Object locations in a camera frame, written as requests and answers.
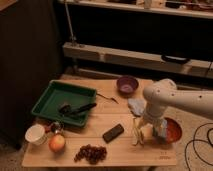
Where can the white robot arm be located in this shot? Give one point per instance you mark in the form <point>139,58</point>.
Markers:
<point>164,93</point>

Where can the yellow banana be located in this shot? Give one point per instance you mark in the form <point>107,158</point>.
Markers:
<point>137,135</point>

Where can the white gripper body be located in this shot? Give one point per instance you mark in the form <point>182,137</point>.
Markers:
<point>148,119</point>

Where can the blue grey sponge block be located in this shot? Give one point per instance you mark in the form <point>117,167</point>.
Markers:
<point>161,132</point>

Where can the black handle on ledge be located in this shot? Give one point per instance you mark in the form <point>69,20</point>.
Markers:
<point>174,60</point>

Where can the grey crumpled cloth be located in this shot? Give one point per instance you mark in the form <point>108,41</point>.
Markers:
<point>136,106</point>

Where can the black brush in tray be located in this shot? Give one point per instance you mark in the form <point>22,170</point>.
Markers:
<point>68,111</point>

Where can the purple bowl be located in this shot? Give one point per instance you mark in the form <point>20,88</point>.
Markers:
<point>127,84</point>

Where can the black rectangular block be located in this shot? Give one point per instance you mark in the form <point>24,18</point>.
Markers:
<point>114,132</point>

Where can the white ceramic cup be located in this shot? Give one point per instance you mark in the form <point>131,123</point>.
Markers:
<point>36,134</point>

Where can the bunch of dark grapes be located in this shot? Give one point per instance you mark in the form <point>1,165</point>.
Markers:
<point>92,154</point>

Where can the wooden shelf with items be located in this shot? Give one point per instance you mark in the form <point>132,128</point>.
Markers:
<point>151,6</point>

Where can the green plastic tray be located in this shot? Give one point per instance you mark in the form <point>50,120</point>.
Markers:
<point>58,94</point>

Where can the metal pole stand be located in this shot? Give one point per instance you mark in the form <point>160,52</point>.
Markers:
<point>72,36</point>

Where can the orange red bowl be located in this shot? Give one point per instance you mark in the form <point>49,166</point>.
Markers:
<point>173,131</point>

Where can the red yellow apple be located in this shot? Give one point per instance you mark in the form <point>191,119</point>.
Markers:
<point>57,143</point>

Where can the small metal cup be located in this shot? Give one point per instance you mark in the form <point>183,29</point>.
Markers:
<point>57,127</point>

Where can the thin dark twig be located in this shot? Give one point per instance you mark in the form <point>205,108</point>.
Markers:
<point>108,98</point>

